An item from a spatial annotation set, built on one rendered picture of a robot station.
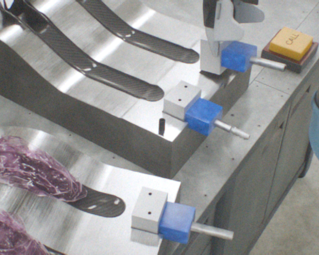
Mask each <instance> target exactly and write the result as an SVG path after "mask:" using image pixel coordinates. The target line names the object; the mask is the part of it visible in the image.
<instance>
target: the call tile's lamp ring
mask: <svg viewBox="0 0 319 255"><path fill-rule="evenodd" d="M280 30H282V29H280ZM280 30H279V31H280ZM279 31H278V32H277V33H276V35H277V34H278V33H279ZM276 35H275V36H276ZM275 36H274V37H273V38H272V39H271V40H270V41H269V42H268V44H267V45H266V46H265V47H264V49H263V50H264V51H266V52H269V53H271V54H273V55H275V56H278V57H280V58H284V59H286V60H289V61H291V62H294V63H297V64H299V65H301V66H302V65H303V63H304V62H305V60H306V59H307V58H308V56H310V54H311V53H312V51H313V50H314V49H315V47H316V46H317V44H319V42H315V41H313V42H312V43H313V45H312V47H311V48H310V49H309V50H308V52H307V53H306V54H305V56H304V57H303V59H302V60H301V61H300V62H299V61H297V60H294V59H292V58H288V57H286V56H283V55H280V54H279V53H276V52H274V51H272V50H269V49H268V48H269V46H270V42H271V41H272V40H273V39H274V38H275Z"/></svg>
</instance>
